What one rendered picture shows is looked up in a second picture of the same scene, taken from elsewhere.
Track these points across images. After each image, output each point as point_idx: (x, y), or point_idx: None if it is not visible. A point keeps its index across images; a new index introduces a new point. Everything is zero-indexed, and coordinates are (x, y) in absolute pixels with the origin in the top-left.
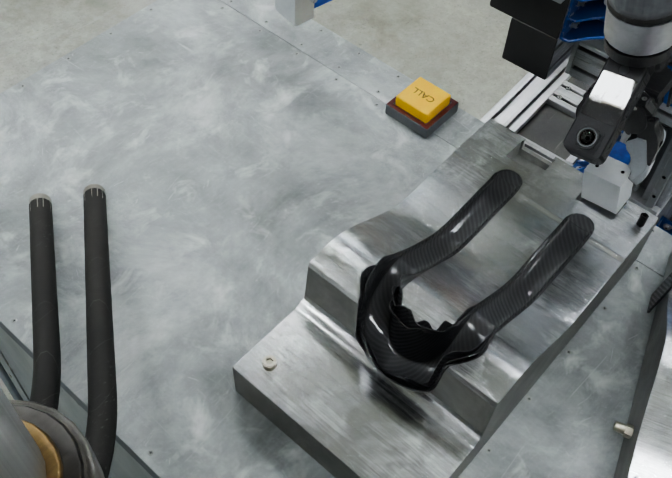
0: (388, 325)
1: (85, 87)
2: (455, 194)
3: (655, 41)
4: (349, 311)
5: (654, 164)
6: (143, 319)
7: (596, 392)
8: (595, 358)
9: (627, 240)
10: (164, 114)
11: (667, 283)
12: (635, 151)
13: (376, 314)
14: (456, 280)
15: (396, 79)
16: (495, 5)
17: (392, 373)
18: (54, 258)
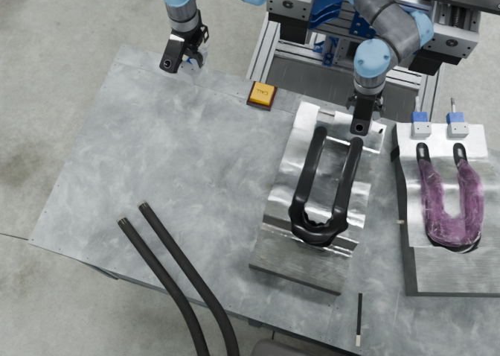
0: (301, 221)
1: (100, 147)
2: (302, 147)
3: (378, 89)
4: (286, 224)
5: (357, 45)
6: (196, 252)
7: (383, 206)
8: (378, 191)
9: (378, 142)
10: (146, 147)
11: (397, 151)
12: (374, 114)
13: (295, 219)
14: (321, 193)
15: (242, 82)
16: (271, 19)
17: (311, 240)
18: (146, 245)
